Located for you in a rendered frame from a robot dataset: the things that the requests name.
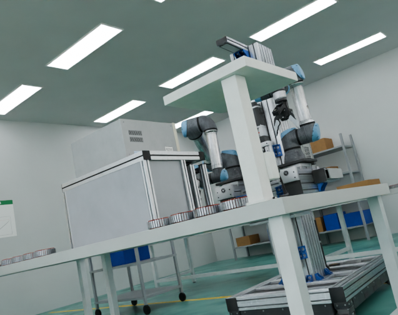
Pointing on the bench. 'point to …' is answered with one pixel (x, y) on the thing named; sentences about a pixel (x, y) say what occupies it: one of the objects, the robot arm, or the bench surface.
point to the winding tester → (122, 143)
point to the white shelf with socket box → (240, 114)
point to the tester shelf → (190, 157)
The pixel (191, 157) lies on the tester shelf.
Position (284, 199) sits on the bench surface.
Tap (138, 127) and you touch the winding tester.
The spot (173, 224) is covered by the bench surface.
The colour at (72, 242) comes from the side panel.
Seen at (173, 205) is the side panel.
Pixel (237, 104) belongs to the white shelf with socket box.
